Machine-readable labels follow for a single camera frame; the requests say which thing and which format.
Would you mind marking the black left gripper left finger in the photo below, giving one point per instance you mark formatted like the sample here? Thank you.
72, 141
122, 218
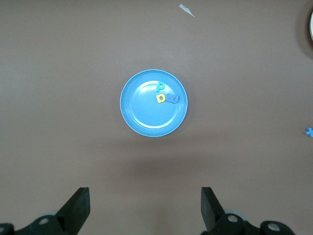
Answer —
74, 213

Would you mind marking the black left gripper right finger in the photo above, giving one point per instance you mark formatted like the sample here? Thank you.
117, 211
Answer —
211, 213

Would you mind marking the blue foam letter m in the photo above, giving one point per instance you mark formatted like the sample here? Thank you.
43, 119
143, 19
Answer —
173, 99

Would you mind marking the yellow foam letter a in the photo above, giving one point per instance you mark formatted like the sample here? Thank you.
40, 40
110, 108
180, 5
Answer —
158, 99

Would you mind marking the teal foam letter d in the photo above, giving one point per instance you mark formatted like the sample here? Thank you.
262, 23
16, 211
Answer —
158, 88

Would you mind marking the blue plate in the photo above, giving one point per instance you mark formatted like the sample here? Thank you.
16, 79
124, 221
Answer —
146, 115

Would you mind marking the blue foam letter x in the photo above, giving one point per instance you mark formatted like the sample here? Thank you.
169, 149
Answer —
309, 131

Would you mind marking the brown table cover sheet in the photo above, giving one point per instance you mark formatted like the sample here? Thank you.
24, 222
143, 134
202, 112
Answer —
73, 73

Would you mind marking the small white paper scrap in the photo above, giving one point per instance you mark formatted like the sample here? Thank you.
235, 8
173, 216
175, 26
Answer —
187, 10

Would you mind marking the beige plate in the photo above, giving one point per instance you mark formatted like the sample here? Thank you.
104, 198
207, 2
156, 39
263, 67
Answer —
311, 25

